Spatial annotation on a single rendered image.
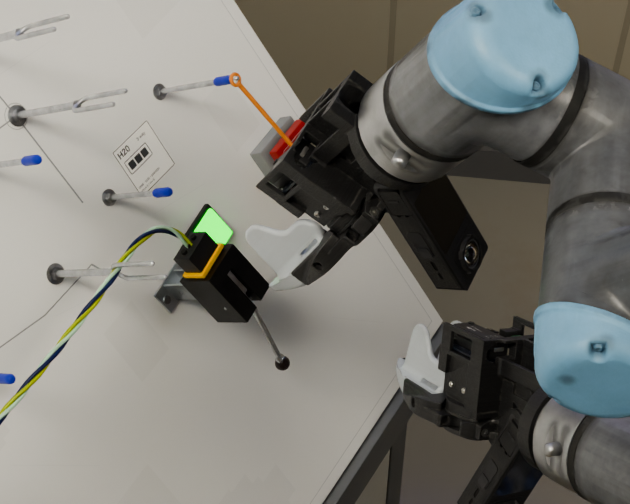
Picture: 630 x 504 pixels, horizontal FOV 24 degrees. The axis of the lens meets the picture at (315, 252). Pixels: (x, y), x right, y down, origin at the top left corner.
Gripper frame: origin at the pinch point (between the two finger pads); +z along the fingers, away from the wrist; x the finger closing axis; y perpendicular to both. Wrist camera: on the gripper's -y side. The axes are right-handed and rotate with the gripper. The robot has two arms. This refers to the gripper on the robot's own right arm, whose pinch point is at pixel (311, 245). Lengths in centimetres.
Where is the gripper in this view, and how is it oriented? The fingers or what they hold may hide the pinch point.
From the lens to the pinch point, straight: 113.0
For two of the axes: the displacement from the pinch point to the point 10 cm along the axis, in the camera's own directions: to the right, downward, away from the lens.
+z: -3.9, 3.0, 8.7
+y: -8.0, -5.8, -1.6
